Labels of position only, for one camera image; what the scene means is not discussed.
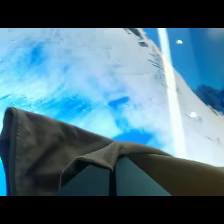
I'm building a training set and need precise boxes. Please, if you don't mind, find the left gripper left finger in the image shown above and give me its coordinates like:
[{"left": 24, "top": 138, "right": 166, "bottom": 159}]
[{"left": 55, "top": 163, "right": 112, "bottom": 197}]

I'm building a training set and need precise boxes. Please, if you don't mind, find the brown garment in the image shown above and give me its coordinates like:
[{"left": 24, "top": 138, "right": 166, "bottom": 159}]
[{"left": 0, "top": 106, "right": 224, "bottom": 197}]

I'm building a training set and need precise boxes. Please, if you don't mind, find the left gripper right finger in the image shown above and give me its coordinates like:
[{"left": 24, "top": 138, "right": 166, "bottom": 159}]
[{"left": 114, "top": 155, "right": 173, "bottom": 197}]

